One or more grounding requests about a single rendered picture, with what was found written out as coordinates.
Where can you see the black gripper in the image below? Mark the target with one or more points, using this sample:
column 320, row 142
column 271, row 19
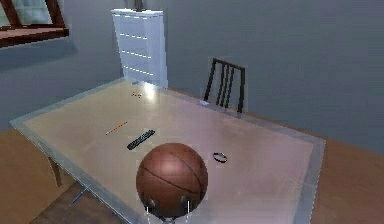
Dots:
column 167, row 220

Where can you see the brown basketball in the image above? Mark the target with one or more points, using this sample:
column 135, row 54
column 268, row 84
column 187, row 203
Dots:
column 170, row 175

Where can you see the glass dining table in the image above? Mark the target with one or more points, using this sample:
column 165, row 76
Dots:
column 253, row 156

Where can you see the black remote control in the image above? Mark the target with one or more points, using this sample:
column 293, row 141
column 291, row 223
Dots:
column 141, row 139

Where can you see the black wrist band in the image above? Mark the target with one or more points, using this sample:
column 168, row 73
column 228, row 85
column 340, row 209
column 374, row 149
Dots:
column 220, row 157

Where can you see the blue pen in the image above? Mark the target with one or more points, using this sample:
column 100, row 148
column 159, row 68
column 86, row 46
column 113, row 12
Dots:
column 80, row 194

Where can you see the orange pencil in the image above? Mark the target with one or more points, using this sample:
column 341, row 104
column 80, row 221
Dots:
column 116, row 128

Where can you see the small pale blue item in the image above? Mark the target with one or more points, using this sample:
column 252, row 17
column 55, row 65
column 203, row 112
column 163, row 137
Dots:
column 204, row 103

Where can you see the small red item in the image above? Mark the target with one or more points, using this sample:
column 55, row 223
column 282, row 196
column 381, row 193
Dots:
column 136, row 94

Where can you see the dark slatted chair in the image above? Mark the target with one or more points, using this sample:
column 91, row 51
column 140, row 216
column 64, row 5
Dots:
column 226, row 86

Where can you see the white chest of drawers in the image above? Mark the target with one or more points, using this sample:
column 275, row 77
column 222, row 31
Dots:
column 141, row 46

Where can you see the brown framed window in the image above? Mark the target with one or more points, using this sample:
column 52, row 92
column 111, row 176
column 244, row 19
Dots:
column 30, row 20

